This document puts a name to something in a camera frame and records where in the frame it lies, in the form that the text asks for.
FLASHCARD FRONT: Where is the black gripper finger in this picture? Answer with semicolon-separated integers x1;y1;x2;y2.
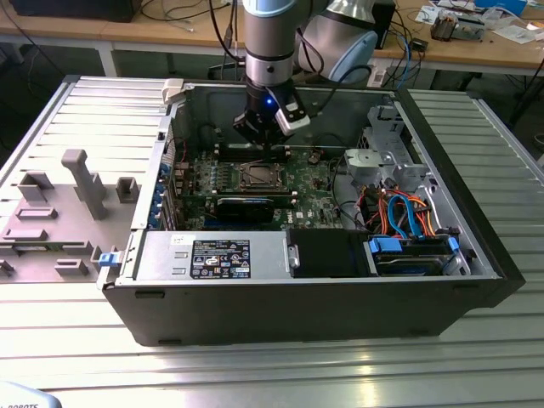
268;126;285;162
232;110;270;162

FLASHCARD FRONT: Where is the wooden desk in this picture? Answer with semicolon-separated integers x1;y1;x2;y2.
0;0;544;72

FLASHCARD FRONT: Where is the white labelled device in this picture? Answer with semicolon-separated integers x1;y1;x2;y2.
365;66;388;89

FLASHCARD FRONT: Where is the green motherboard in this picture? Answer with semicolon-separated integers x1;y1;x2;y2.
169;146;354;233

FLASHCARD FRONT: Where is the CPU socket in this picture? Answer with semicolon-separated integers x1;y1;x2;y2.
237;161;285;191

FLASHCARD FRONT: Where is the metal socket cover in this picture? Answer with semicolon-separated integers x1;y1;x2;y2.
241;162;282;188

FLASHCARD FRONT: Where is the grey metal device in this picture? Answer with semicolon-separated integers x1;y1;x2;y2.
456;15;486;43

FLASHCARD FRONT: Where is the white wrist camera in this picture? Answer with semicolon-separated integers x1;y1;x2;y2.
274;97;312;137

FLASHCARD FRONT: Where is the grey power supply unit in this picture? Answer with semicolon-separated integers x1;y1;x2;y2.
135;231;294;281

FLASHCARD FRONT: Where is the orange wire bundle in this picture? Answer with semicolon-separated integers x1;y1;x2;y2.
359;186;441;240

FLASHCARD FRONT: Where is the hard disk in blue carrier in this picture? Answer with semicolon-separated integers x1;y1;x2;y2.
365;236;462;277

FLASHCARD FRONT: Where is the blue cardboard box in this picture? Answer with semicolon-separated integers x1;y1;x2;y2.
473;0;529;14

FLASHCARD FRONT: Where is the blue data wire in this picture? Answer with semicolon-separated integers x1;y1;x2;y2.
387;191;422;241

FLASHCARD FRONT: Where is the black RAM slot bank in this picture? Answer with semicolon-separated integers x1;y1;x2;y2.
214;142;293;162
214;189;298;202

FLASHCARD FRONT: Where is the grey metal drive cage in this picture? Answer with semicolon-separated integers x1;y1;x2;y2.
343;105;430;192

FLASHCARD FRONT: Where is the black upright box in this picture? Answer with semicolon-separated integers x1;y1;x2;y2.
373;0;397;50

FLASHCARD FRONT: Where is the finned CPU cooler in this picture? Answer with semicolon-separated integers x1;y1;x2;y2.
429;11;459;43

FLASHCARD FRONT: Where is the black open PC case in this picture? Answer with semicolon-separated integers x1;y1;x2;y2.
101;78;526;348

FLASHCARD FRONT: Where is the black equipment box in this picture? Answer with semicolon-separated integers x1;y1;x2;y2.
8;0;139;23

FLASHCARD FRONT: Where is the black graphics card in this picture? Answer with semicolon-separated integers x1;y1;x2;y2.
214;195;276;223

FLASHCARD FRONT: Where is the grey parts rack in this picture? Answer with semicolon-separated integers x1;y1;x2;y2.
0;148;141;284

